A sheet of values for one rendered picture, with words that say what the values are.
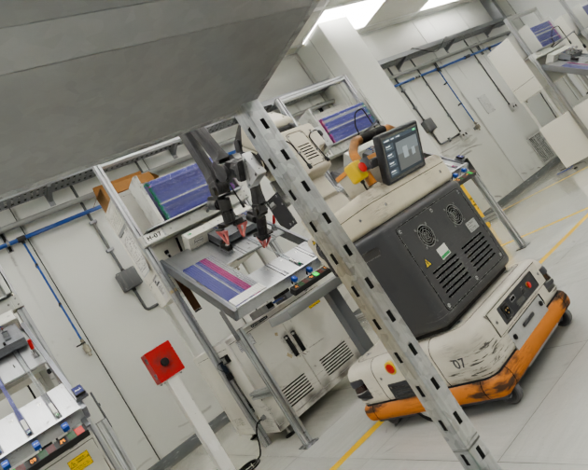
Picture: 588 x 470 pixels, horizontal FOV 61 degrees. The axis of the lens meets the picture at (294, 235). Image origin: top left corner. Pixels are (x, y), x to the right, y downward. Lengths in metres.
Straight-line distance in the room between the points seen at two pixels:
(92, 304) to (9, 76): 3.97
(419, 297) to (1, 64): 1.45
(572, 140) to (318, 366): 4.62
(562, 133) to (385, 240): 5.19
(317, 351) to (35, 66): 2.66
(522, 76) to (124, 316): 5.12
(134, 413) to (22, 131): 3.86
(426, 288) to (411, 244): 0.15
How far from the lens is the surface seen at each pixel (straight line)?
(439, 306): 1.68
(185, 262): 2.92
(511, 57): 6.73
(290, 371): 2.87
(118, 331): 4.33
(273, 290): 2.58
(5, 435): 2.33
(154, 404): 4.30
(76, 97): 0.48
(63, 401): 2.34
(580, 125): 6.57
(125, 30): 0.43
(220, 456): 2.52
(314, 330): 2.98
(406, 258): 1.66
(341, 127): 3.92
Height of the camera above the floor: 0.69
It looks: 4 degrees up
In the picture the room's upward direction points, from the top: 33 degrees counter-clockwise
